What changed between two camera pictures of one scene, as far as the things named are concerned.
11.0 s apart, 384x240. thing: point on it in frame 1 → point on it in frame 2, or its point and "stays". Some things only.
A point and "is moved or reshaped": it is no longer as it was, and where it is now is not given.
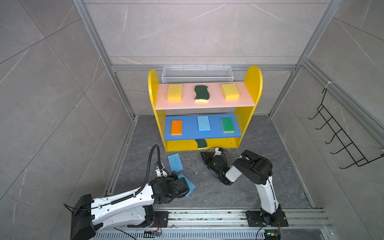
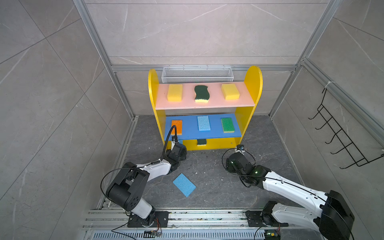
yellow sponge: [175, 93] stays
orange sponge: [176, 126] stays
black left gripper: [174, 178] → [184, 155]
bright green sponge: [227, 125] stays
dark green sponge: [201, 143] is moved or reshaped
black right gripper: [206, 160] → [229, 165]
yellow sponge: [230, 91] stays
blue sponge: [190, 186] stays
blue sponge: [203, 123] stays
